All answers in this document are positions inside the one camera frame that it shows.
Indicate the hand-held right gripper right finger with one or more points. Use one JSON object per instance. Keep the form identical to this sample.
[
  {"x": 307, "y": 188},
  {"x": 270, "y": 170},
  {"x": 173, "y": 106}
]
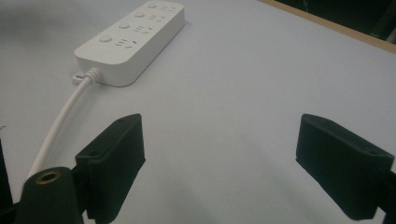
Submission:
[{"x": 345, "y": 168}]

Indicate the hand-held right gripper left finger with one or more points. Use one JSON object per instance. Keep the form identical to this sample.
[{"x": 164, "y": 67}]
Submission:
[{"x": 115, "y": 165}]

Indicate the white power strip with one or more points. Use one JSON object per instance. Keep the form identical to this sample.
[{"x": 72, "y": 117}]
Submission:
[{"x": 130, "y": 40}]

